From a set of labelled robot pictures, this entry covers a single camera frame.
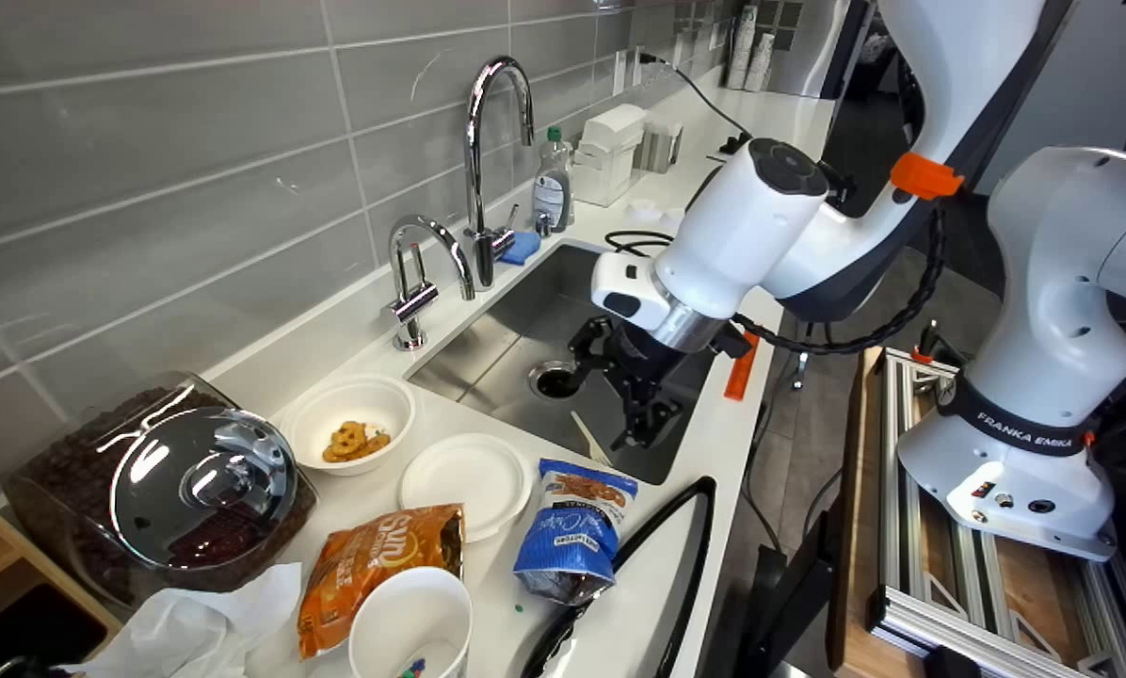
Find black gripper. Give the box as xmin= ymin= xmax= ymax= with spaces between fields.
xmin=569 ymin=318 xmax=709 ymax=457

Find blue pretzel snack packet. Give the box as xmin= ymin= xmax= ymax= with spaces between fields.
xmin=516 ymin=461 xmax=636 ymax=607

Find small white plate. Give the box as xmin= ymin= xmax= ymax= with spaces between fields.
xmin=398 ymin=435 xmax=530 ymax=543

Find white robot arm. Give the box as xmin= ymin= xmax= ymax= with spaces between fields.
xmin=593 ymin=0 xmax=1126 ymax=561

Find blue sponge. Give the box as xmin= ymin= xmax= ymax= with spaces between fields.
xmin=497 ymin=231 xmax=542 ymax=264

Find clear soap bottle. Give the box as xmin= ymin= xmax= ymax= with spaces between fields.
xmin=530 ymin=129 xmax=572 ymax=232

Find small chrome faucet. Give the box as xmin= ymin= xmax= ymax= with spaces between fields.
xmin=387 ymin=215 xmax=475 ymax=352

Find white napkin dispenser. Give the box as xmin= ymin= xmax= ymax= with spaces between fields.
xmin=572 ymin=104 xmax=645 ymax=206

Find metal napkin holder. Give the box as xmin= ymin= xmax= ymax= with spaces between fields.
xmin=633 ymin=122 xmax=683 ymax=172

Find white bowl with snacks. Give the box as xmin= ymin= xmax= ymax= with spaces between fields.
xmin=284 ymin=376 xmax=413 ymax=476

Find orange snack bag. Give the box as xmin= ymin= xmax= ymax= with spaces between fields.
xmin=296 ymin=506 xmax=463 ymax=658

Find tall chrome faucet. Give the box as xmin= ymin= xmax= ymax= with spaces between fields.
xmin=463 ymin=53 xmax=534 ymax=286

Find white plastic bag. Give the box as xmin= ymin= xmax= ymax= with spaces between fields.
xmin=68 ymin=566 xmax=306 ymax=678

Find glass pot lid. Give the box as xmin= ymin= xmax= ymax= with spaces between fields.
xmin=108 ymin=406 xmax=296 ymax=574

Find dark brown container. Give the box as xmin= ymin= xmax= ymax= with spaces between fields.
xmin=4 ymin=376 xmax=316 ymax=607

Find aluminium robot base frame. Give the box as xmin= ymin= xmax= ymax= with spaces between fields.
xmin=857 ymin=352 xmax=1126 ymax=678

